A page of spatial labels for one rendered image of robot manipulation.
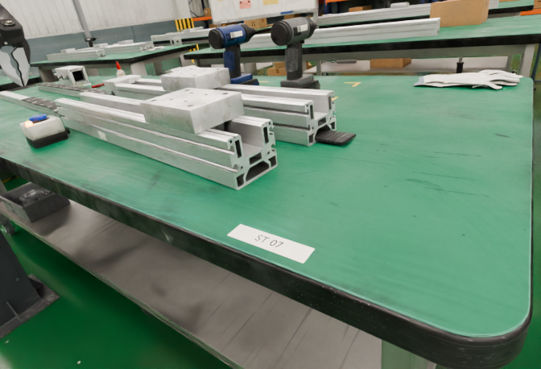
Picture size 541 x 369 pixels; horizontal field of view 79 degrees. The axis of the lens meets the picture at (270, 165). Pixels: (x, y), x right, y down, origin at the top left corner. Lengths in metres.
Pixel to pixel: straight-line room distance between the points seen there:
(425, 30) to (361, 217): 1.82
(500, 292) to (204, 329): 0.85
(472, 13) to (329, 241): 2.28
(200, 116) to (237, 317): 0.70
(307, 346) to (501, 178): 0.66
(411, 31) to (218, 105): 1.73
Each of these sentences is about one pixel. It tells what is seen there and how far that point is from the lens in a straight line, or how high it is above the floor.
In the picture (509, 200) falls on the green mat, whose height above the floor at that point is 0.78.
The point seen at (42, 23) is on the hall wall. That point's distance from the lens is 13.04.
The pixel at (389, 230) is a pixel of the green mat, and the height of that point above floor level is 0.78.
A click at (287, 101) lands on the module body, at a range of 0.64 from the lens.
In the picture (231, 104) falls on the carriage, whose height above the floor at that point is 0.89.
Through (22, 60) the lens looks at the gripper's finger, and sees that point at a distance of 1.06.
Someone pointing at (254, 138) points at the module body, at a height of 0.84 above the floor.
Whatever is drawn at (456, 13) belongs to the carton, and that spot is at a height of 0.86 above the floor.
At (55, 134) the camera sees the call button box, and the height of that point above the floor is 0.80.
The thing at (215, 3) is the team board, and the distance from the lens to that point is 4.60.
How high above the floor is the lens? 1.03
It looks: 25 degrees down
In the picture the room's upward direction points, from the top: 8 degrees counter-clockwise
